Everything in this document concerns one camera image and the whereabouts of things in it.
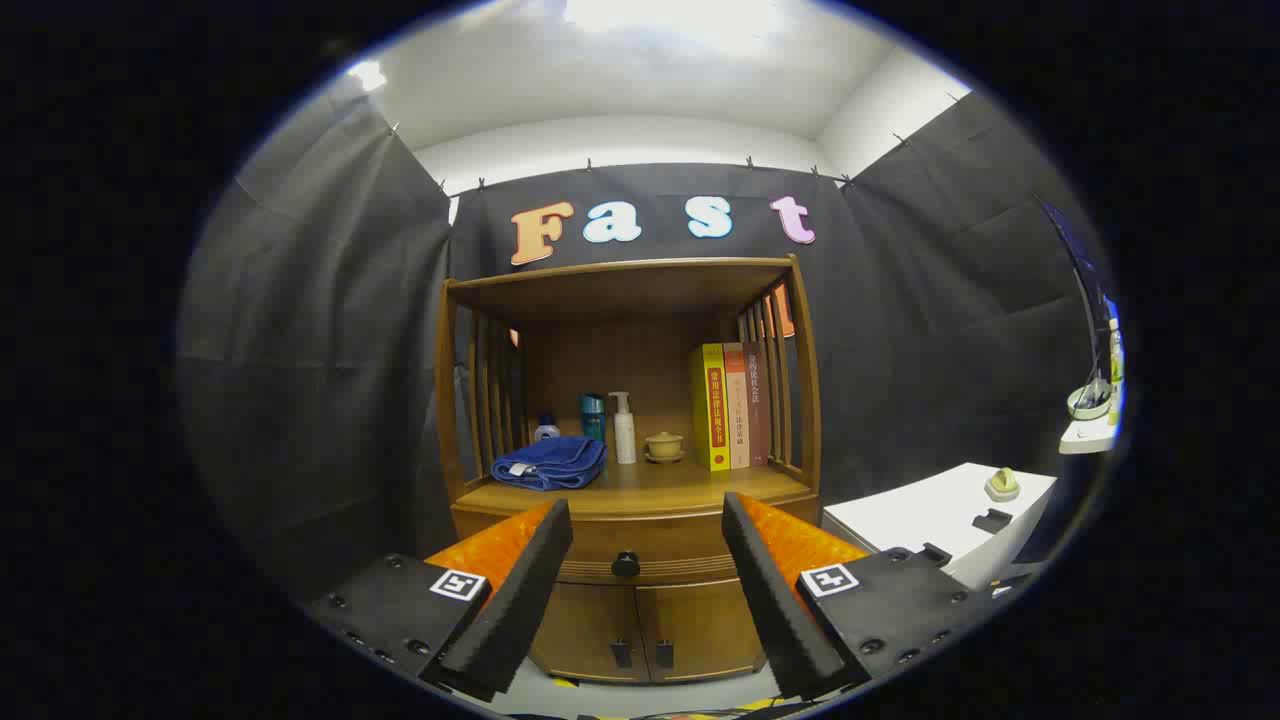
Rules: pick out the white pump bottle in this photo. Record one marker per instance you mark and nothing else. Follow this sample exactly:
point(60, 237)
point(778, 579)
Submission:
point(625, 435)

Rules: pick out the yellow green bottle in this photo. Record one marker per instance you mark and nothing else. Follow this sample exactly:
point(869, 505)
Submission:
point(1115, 365)

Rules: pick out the beige lidded teacup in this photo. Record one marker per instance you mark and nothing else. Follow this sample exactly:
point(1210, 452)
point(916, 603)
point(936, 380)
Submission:
point(664, 445)

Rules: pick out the wooden countertop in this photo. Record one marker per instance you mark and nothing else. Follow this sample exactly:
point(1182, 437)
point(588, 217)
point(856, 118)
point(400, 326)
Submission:
point(660, 485)

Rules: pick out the brown wooden cabinet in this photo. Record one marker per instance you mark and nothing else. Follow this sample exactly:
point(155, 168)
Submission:
point(640, 290)

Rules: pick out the orange book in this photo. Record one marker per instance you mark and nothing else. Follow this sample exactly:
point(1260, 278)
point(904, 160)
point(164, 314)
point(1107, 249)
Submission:
point(737, 410)

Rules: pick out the notched black block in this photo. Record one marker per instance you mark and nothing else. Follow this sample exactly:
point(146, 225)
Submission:
point(936, 554)

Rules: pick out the small blue-capped bottle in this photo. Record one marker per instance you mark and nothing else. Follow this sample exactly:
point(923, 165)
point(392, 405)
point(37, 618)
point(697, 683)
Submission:
point(546, 432)

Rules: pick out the folded blue towel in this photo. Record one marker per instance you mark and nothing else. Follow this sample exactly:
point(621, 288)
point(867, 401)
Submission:
point(555, 465)

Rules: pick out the brown book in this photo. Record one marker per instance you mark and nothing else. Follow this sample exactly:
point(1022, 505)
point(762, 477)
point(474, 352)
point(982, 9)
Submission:
point(758, 410)

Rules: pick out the wooden drawer with black knob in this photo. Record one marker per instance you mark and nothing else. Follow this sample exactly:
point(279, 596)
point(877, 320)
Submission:
point(650, 540)

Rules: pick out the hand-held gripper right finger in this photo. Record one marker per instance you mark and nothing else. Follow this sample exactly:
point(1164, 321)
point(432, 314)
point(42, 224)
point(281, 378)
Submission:
point(775, 600)

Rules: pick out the teal cylindrical bottle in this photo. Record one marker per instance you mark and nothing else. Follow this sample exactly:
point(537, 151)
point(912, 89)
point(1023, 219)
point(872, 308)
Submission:
point(593, 415)

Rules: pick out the white side cabinet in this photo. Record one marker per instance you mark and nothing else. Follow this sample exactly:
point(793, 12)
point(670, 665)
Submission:
point(920, 510)

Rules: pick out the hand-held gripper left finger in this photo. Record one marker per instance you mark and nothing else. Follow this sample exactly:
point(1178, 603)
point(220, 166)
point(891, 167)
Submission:
point(520, 600)

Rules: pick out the small white shelf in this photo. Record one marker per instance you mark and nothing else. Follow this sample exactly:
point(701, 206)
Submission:
point(1088, 437)

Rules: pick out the pale green tape dispenser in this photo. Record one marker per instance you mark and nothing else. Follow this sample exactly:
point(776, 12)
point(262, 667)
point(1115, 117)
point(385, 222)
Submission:
point(1002, 485)

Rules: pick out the small flat black block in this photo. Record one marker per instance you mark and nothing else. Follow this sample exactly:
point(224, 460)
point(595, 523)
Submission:
point(992, 520)

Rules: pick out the yellow book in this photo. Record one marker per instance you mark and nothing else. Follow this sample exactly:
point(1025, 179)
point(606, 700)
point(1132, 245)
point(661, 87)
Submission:
point(712, 410)

